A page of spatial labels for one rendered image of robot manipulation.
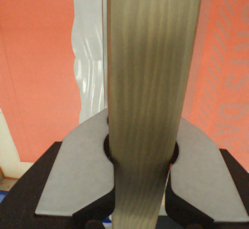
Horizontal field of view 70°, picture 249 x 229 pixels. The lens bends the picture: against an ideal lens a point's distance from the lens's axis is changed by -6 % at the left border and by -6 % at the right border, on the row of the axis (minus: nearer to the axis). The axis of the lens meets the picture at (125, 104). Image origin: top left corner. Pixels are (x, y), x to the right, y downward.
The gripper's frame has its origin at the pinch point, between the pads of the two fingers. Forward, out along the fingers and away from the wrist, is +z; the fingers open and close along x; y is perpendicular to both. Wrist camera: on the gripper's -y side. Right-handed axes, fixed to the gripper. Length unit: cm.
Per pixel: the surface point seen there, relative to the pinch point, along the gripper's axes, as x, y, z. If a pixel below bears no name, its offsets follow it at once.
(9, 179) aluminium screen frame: -25.2, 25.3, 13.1
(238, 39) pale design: 13.1, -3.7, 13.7
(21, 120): -18.7, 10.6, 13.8
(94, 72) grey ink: -5.6, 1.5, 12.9
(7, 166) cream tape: -25.1, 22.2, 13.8
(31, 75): -15.2, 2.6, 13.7
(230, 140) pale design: 16.7, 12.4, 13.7
